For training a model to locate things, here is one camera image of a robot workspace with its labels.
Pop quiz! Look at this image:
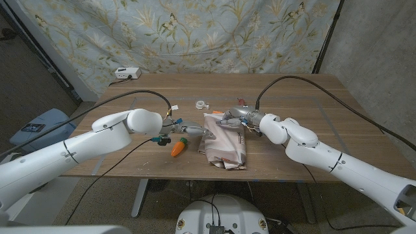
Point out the beige orange printed cloth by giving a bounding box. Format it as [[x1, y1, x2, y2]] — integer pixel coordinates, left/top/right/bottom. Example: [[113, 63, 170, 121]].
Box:
[[198, 111, 248, 171]]

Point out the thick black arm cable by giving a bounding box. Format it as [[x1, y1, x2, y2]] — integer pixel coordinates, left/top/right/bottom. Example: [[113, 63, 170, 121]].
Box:
[[0, 89, 172, 160], [255, 75, 416, 152]]

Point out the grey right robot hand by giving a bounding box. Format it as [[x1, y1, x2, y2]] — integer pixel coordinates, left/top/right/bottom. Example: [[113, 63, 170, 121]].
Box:
[[220, 105, 266, 129]]

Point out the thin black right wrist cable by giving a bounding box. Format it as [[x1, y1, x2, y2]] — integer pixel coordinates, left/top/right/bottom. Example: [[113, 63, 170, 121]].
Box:
[[301, 163, 401, 232]]

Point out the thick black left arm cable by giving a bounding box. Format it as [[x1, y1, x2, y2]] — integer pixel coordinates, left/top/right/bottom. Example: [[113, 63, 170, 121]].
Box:
[[0, 89, 172, 160]]

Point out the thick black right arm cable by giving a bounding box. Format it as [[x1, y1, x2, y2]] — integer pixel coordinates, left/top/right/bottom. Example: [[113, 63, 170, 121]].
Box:
[[255, 75, 416, 152]]

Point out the white table leg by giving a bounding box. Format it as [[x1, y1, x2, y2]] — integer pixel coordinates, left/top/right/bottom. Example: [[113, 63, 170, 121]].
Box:
[[297, 182, 318, 224], [131, 178, 150, 218]]

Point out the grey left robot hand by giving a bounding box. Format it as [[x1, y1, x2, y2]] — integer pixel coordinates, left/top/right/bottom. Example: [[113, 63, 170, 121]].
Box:
[[161, 118, 216, 140]]

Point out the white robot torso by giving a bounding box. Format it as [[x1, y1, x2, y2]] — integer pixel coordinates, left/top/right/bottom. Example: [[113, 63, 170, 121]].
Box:
[[175, 194, 270, 234]]

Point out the dark wall rail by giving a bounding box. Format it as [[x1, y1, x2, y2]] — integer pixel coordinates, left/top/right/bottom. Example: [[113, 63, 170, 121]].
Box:
[[0, 3, 82, 105]]

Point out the thin black left wrist cable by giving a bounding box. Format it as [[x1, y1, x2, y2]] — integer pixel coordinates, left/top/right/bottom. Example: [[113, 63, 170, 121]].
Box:
[[64, 138, 153, 226]]

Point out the orange toy carrot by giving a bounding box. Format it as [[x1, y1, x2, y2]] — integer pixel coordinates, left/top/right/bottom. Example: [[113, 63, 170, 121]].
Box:
[[170, 137, 189, 158]]

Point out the floral light blue backdrop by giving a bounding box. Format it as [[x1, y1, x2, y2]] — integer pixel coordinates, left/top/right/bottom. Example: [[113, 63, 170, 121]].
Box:
[[16, 0, 342, 98]]

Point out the blue plastic storage bin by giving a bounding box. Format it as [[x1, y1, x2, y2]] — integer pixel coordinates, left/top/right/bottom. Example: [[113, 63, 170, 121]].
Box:
[[8, 108, 77, 153]]

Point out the white power box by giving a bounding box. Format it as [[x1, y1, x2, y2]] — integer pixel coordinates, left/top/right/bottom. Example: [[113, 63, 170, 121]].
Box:
[[114, 67, 142, 80]]

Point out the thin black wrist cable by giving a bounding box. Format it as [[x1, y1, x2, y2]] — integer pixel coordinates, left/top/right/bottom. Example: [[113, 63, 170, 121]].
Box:
[[301, 163, 401, 232], [64, 138, 153, 226]]

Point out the black power box cable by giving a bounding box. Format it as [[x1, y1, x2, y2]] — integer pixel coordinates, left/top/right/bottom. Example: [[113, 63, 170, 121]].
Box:
[[109, 76, 133, 87]]

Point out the white robot chest cover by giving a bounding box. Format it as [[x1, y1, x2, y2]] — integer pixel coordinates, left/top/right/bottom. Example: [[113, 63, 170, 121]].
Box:
[[0, 224, 133, 234]]

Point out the black backdrop stand pole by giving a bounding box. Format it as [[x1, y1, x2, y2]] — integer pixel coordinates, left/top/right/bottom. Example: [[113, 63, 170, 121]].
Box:
[[311, 0, 345, 75]]

